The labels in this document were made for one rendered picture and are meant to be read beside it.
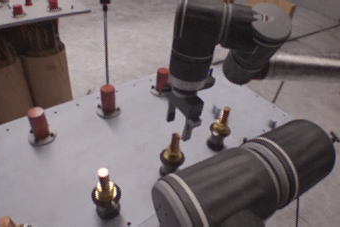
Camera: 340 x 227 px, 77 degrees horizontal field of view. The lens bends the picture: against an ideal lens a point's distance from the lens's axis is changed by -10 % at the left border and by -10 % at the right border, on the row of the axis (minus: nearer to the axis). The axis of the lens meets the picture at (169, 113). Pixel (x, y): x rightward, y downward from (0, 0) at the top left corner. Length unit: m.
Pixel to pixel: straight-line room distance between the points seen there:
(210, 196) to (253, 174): 0.08
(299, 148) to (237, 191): 0.16
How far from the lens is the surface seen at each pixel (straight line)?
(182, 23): 0.54
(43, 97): 2.48
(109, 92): 1.09
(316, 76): 0.80
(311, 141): 0.51
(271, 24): 0.57
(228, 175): 0.38
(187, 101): 0.64
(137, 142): 1.03
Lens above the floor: 2.12
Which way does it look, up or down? 39 degrees down
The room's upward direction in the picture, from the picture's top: 9 degrees clockwise
